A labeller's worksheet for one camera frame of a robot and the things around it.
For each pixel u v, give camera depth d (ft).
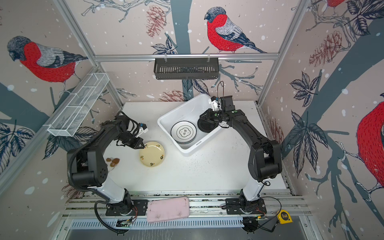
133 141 2.55
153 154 2.94
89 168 1.51
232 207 2.39
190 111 3.61
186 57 2.94
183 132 3.30
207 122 2.65
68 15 2.43
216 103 2.65
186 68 3.50
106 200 1.87
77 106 2.55
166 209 2.34
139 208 2.39
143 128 2.73
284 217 2.25
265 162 1.53
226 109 2.28
